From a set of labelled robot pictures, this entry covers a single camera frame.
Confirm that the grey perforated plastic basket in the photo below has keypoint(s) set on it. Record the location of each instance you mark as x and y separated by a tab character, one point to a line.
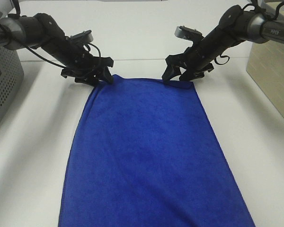
11	77

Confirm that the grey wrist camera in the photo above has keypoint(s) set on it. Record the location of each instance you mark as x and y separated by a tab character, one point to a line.
186	33
84	37

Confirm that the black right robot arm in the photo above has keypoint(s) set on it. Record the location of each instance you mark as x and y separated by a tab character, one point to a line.
235	26

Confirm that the beige storage box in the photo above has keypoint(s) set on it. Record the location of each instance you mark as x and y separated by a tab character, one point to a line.
266	59

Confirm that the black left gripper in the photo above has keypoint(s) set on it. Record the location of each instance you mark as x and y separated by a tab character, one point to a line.
87	69

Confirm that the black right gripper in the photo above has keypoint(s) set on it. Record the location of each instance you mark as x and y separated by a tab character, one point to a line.
189	65

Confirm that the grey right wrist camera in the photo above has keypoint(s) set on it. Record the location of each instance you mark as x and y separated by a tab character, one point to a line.
186	33

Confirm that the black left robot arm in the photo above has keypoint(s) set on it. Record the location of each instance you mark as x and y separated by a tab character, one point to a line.
71	52

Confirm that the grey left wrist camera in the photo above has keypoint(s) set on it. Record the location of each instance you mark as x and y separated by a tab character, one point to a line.
84	37

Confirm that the blue microfibre towel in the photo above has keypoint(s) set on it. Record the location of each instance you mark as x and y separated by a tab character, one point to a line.
145	155

